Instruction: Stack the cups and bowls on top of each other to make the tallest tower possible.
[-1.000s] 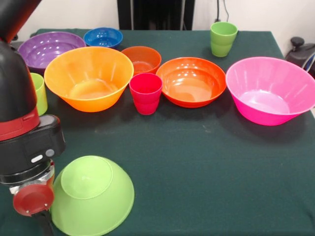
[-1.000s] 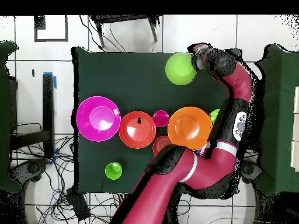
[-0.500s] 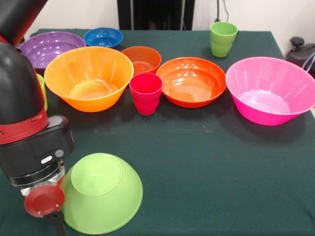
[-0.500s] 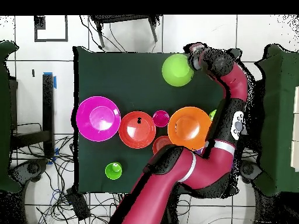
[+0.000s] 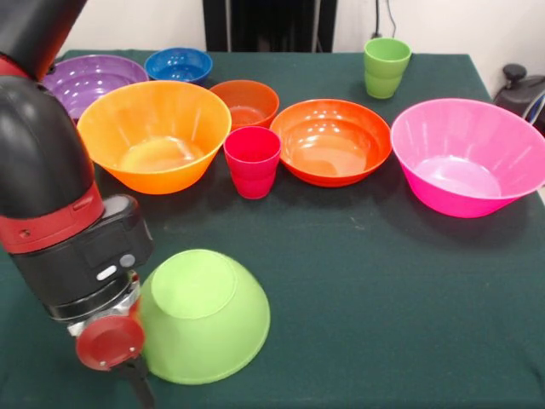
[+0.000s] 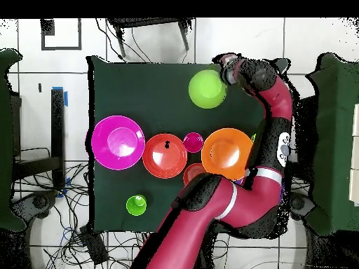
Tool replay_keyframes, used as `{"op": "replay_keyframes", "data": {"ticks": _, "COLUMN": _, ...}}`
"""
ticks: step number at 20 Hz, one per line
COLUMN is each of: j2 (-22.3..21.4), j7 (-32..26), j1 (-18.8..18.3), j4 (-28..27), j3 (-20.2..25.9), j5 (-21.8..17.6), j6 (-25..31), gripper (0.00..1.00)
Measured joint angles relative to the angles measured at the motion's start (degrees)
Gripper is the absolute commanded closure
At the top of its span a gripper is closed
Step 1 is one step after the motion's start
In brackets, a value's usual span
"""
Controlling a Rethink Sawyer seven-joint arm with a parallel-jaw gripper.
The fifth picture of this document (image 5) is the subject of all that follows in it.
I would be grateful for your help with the pink bowl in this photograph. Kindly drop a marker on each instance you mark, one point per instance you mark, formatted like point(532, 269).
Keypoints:
point(464, 145)

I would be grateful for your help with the dark green tablecloth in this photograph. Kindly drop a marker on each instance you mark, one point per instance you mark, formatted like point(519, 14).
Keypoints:
point(340, 298)

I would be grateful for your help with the magenta red cup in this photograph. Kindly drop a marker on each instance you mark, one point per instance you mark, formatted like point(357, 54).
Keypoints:
point(252, 166)

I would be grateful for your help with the small orange-red bowl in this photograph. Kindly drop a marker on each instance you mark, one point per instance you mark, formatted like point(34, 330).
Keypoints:
point(247, 100)

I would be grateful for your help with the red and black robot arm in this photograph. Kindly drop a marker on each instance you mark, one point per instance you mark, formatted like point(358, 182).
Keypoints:
point(42, 191)

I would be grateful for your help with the purple bowl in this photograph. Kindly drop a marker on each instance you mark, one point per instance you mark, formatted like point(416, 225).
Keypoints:
point(102, 76)

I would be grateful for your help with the blue bowl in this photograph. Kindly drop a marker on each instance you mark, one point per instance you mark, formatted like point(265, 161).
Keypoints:
point(179, 64)

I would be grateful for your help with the green cup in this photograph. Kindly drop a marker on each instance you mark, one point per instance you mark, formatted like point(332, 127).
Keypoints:
point(385, 68)

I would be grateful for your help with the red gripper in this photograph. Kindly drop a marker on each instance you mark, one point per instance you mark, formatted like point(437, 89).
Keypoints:
point(108, 343)

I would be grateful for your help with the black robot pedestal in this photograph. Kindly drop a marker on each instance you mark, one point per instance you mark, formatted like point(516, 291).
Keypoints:
point(264, 25)

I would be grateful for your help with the wide orange-red bowl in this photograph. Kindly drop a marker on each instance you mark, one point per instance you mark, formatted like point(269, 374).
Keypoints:
point(332, 140)

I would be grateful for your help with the green bowl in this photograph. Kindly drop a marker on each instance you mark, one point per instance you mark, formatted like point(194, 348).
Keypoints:
point(204, 332)

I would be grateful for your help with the large yellow-orange bowl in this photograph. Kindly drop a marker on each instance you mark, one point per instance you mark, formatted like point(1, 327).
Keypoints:
point(149, 128)

